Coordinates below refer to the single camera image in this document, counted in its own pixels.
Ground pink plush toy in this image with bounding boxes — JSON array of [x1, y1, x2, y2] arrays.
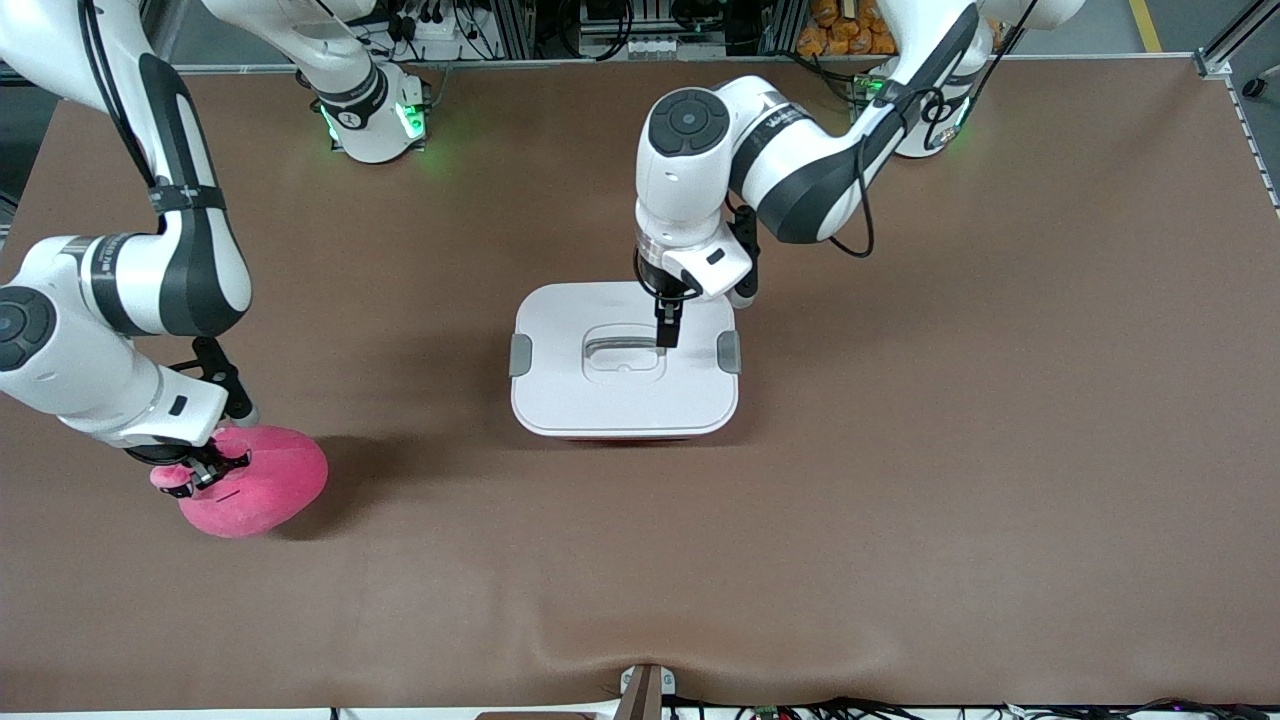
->
[[150, 425, 329, 539]]

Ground white box lid grey clips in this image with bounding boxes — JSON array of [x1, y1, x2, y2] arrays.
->
[[510, 281, 742, 438]]

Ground black electronics rack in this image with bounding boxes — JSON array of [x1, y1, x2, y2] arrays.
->
[[530, 0, 801, 59]]

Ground brown table cover mat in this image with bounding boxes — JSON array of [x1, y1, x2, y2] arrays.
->
[[0, 58, 1280, 713]]

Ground orange lumpy items bag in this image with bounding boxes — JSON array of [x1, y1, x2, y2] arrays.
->
[[797, 0, 901, 57]]

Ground white power strip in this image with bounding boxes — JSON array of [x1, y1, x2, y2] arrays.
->
[[395, 8, 471, 47]]

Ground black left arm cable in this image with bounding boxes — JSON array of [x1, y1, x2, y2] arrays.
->
[[828, 85, 1001, 259]]

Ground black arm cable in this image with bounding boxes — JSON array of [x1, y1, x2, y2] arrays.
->
[[828, 85, 1001, 259], [78, 0, 166, 191]]

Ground silver table edge rail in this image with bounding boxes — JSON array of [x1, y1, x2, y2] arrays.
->
[[1225, 75, 1280, 216], [150, 55, 1201, 76]]

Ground metal bracket with brown post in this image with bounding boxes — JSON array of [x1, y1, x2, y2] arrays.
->
[[618, 663, 678, 720]]

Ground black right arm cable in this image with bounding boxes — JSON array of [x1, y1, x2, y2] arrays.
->
[[78, 0, 166, 191]]

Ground aluminium frame strut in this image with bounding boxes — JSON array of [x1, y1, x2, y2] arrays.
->
[[1195, 0, 1280, 79]]

